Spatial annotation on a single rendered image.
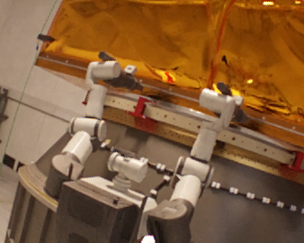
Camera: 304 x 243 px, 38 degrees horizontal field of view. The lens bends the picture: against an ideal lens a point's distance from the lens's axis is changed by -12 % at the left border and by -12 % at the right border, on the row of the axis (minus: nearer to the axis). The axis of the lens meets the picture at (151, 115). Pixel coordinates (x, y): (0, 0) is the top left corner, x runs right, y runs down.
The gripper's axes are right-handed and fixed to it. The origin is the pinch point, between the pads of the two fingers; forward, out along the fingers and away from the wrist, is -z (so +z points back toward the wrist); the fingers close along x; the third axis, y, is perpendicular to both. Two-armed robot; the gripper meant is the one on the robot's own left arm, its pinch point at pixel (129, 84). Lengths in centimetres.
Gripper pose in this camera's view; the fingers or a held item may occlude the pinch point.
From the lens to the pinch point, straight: 214.2
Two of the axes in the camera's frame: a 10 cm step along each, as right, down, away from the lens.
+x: 8.5, 2.7, -4.5
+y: 3.4, -9.4, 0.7
